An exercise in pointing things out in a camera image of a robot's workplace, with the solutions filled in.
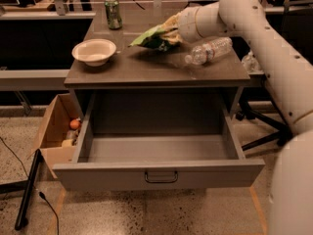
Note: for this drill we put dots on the brown cardboard box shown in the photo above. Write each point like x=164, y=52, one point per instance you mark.
x=53, y=131

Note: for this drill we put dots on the grey open top drawer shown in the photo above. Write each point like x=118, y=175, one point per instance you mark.
x=126, y=133

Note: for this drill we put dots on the clear pump bottle left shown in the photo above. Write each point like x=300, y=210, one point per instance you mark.
x=250, y=63

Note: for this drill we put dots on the grey cabinet table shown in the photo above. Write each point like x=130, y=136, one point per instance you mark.
x=139, y=67

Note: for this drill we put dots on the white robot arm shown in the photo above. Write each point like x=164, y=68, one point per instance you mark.
x=290, y=78

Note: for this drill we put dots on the green soda can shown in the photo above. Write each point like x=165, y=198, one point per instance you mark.
x=112, y=12

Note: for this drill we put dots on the black flat bar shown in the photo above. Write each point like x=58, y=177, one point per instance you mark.
x=21, y=221

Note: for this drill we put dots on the black drawer handle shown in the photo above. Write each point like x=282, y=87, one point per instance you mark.
x=161, y=177

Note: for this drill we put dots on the yellow item in box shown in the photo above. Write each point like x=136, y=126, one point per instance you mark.
x=68, y=143

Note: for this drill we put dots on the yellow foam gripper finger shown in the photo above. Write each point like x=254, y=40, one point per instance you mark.
x=173, y=37
x=172, y=22

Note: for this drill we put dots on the white paper bowl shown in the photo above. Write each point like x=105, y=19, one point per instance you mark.
x=94, y=52

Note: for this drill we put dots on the clear plastic water bottle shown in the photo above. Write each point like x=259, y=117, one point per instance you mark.
x=209, y=51

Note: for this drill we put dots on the orange fruit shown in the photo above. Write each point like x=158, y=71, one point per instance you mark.
x=75, y=124

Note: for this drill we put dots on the green rice chip bag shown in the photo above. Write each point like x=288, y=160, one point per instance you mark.
x=153, y=38

